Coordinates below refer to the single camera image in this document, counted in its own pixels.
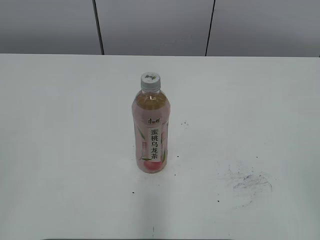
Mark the white bottle cap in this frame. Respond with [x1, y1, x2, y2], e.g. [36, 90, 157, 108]
[140, 72, 161, 92]

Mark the peach oolong tea bottle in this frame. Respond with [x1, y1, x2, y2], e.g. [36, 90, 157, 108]
[131, 90, 171, 174]

